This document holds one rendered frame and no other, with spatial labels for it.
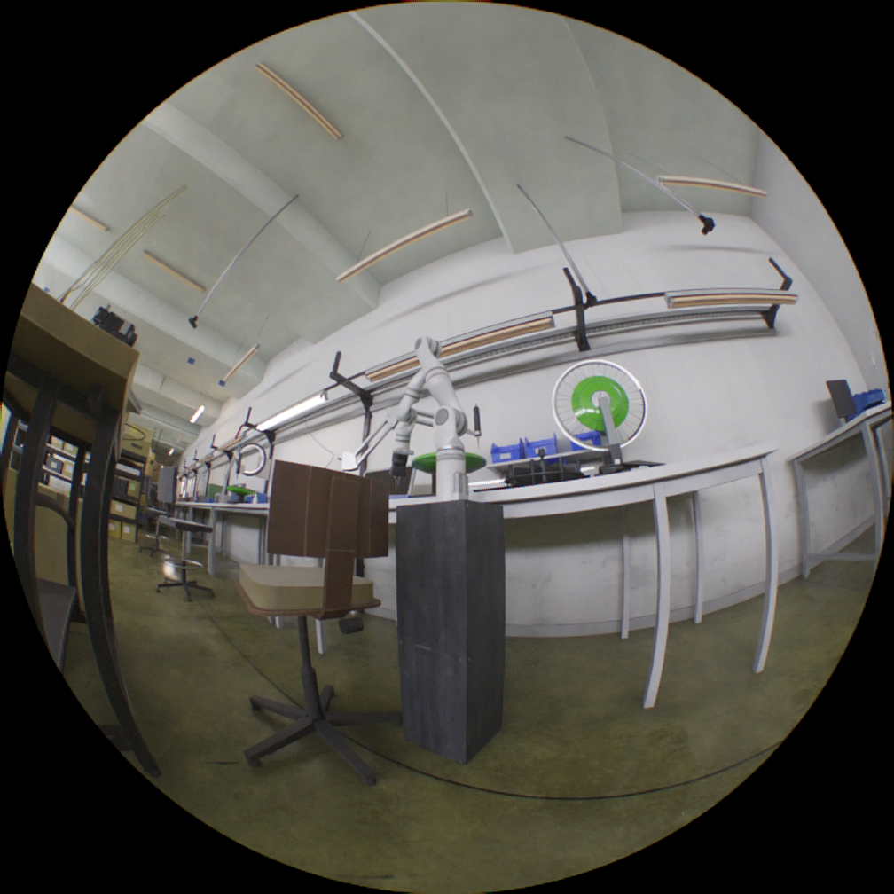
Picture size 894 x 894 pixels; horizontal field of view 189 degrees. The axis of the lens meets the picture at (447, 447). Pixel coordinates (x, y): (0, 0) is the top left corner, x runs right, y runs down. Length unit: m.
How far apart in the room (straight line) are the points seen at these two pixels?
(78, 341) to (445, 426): 0.94
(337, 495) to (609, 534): 1.65
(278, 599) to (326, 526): 0.22
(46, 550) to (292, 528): 1.52
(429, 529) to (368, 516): 0.17
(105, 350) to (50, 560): 1.39
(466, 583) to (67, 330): 0.94
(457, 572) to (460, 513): 0.15
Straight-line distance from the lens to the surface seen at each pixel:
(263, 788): 0.98
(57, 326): 0.59
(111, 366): 0.55
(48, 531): 1.80
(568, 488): 0.93
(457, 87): 2.95
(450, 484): 0.80
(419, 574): 0.76
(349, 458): 1.49
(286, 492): 0.60
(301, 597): 0.70
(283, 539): 0.60
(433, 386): 1.00
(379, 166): 3.62
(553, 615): 1.98
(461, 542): 0.67
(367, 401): 2.92
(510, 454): 1.78
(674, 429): 2.13
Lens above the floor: 0.76
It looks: 19 degrees up
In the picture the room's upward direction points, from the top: 1 degrees counter-clockwise
